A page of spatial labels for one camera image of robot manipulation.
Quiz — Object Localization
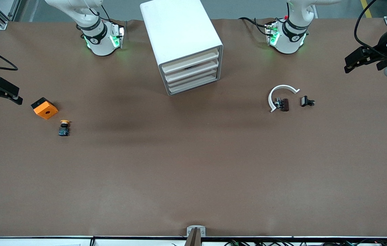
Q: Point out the white curved plastic arc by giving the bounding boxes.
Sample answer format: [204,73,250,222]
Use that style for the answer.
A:
[268,84,300,113]

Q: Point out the black cable bundle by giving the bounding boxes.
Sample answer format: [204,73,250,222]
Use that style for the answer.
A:
[224,240,387,246]

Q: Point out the black base cable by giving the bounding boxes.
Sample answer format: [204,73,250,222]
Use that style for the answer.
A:
[239,17,272,36]

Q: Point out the orange box with hole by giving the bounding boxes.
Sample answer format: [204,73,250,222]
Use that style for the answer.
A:
[31,97,59,120]

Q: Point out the white table edge rail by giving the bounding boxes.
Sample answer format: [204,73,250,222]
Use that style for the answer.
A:
[0,236,387,246]

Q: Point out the white four-drawer cabinet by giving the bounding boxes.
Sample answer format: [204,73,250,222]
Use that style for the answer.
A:
[140,0,224,96]

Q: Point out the brown terminal block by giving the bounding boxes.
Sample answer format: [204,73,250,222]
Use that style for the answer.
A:
[274,98,290,112]

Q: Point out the grey metal bracket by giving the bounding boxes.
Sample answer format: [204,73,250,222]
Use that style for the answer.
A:
[187,225,206,237]

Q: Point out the yellow push button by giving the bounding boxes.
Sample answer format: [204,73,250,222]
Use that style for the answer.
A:
[58,120,71,137]

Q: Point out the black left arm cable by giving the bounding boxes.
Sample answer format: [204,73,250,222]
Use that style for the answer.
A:
[354,0,387,58]

